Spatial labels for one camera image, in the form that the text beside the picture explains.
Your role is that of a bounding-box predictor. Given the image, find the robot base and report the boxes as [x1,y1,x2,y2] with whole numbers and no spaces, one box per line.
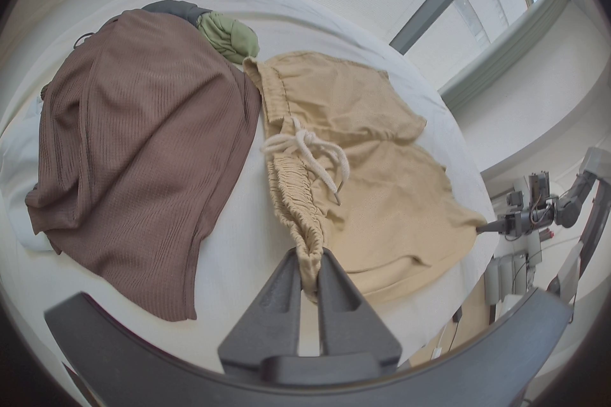
[483,233,546,306]

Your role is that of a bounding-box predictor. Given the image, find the brown garment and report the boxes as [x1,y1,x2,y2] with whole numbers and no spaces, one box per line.
[25,9,262,323]

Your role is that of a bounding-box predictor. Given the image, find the bed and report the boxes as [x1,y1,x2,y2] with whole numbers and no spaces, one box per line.
[0,0,497,370]

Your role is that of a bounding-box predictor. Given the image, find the green garment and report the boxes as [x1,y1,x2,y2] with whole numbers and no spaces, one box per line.
[196,11,261,67]

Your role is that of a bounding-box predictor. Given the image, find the black garment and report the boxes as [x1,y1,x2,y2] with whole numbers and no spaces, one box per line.
[141,0,212,31]

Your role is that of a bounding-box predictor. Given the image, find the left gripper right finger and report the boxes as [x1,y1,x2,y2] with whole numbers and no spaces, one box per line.
[317,250,402,361]

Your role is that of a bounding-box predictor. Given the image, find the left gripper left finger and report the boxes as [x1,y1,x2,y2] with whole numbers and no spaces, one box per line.
[218,247,304,364]

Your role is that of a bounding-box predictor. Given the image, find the tan shorts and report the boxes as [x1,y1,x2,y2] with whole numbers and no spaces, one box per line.
[242,52,488,306]

